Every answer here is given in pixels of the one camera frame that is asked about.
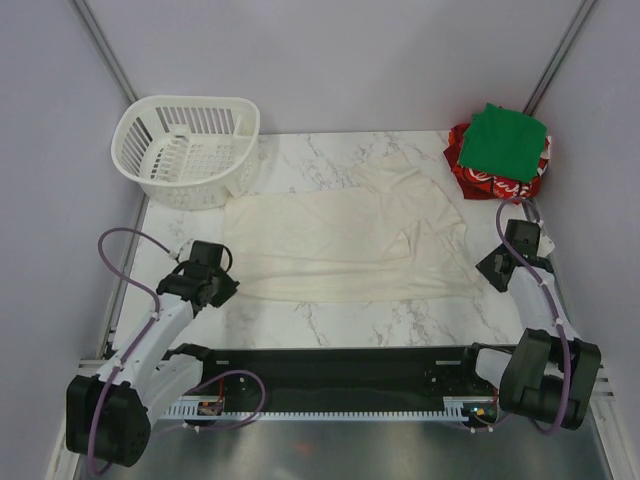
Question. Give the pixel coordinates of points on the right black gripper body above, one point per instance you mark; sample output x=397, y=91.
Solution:
x=487, y=264

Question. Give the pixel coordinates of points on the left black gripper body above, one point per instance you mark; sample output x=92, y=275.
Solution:
x=224, y=287

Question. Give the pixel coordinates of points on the cream white t shirt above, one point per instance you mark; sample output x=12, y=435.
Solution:
x=394, y=236

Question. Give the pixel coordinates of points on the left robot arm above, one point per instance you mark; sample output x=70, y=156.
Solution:
x=110, y=413

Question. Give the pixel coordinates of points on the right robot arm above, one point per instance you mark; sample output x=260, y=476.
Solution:
x=550, y=375

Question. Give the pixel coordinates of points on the folded red printed t shirt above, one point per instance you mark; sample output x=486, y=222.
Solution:
x=477, y=185

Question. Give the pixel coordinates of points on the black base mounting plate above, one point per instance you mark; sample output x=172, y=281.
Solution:
x=350, y=379

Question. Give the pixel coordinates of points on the folded green t shirt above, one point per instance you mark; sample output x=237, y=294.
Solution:
x=503, y=143

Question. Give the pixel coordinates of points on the white plastic laundry basket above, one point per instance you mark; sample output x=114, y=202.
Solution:
x=189, y=152

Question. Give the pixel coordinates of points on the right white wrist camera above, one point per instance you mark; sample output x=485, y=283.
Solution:
x=546, y=245

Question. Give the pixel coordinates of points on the left aluminium table rail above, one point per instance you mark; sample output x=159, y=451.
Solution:
x=121, y=249

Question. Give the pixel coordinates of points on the white slotted cable duct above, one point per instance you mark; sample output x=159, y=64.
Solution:
x=453, y=409

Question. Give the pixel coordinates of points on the right aluminium frame post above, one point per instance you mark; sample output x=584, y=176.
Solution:
x=568, y=40

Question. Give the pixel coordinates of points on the aluminium frame post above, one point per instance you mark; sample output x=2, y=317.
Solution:
x=568, y=40
x=91, y=25

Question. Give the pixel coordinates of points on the left aluminium frame post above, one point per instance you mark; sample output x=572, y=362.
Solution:
x=91, y=25

